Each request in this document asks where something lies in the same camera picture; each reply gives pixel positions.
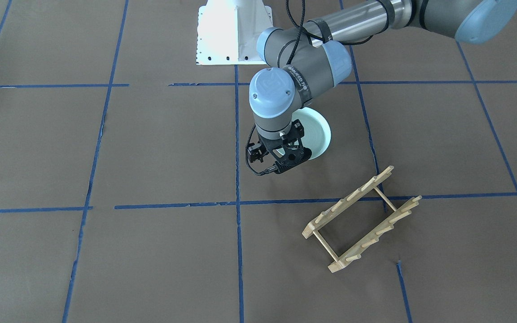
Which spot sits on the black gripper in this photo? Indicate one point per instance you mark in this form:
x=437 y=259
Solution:
x=256 y=154

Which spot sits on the light green plate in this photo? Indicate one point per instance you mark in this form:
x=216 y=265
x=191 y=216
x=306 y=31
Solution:
x=317 y=132

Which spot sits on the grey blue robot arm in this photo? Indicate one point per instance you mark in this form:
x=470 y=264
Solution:
x=307 y=61

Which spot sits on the wooden dish rack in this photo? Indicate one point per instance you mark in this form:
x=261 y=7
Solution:
x=365 y=224

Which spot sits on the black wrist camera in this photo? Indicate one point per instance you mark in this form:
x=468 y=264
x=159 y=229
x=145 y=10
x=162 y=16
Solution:
x=255 y=151

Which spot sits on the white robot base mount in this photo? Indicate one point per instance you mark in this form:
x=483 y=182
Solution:
x=227 y=31

